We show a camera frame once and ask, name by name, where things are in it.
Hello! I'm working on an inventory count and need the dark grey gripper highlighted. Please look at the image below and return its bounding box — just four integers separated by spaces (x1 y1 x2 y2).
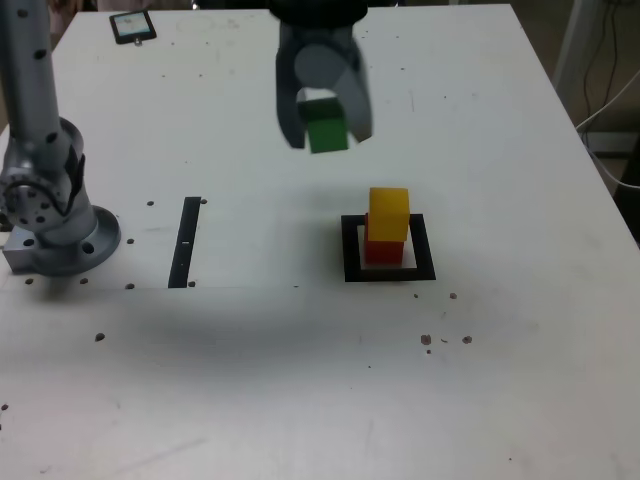
273 21 376 150

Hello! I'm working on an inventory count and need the green cube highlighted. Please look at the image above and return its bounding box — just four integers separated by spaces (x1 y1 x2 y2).
296 97 350 155

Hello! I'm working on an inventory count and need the yellow cube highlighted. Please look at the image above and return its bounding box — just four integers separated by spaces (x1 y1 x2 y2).
368 186 412 243

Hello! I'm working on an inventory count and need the red cube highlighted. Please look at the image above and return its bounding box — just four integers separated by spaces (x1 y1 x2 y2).
362 211 406 265

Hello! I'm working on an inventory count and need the black tape square outline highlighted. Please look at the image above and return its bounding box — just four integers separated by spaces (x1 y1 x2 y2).
340 213 437 283

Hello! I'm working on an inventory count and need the black smartphone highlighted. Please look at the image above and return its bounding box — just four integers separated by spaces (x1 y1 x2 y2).
108 9 158 47

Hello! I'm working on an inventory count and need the black tape strip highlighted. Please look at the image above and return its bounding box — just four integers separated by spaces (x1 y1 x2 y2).
167 196 202 290

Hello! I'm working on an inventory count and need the pink cloth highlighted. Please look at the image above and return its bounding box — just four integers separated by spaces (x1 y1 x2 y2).
48 0 97 32

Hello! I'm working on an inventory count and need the white metal post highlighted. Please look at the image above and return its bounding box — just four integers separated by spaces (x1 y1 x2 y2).
551 0 609 96

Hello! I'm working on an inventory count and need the white cable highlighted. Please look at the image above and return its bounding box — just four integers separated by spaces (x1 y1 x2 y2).
575 69 640 190

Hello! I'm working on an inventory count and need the black cable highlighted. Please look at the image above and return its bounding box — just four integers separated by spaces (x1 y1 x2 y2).
582 0 622 117

